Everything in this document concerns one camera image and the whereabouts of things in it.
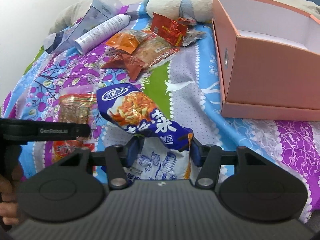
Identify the blue white snack bag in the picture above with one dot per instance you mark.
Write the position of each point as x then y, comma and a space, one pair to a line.
165, 144

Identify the orange snack packet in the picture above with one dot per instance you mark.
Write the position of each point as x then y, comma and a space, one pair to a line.
128, 40

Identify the clear red dried snack packet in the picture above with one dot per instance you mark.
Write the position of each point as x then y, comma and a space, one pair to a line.
153, 50

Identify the pink cardboard box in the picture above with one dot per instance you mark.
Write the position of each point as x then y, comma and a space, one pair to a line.
268, 60

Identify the red foil snack packet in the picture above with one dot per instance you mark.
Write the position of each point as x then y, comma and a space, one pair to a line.
173, 31

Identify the translucent blue plastic bag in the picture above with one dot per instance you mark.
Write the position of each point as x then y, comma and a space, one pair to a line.
98, 12

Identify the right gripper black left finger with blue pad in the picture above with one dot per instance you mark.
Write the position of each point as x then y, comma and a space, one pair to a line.
77, 185

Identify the person's left hand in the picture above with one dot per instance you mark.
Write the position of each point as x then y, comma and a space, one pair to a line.
10, 213

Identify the clear red noodle snack packet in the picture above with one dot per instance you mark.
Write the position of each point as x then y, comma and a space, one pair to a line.
74, 108

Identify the dark red snack packet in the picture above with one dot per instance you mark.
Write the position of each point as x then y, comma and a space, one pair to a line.
132, 64

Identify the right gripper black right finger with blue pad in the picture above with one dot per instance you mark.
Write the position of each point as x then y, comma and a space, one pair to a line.
247, 184

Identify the grey duvet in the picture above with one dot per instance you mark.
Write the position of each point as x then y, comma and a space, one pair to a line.
72, 13

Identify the white spray can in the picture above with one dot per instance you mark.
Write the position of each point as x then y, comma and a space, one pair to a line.
101, 33

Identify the white blue plush toy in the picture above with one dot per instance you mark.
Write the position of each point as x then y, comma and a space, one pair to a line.
199, 10

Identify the colourful floral bed sheet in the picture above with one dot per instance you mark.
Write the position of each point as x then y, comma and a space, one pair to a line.
187, 90

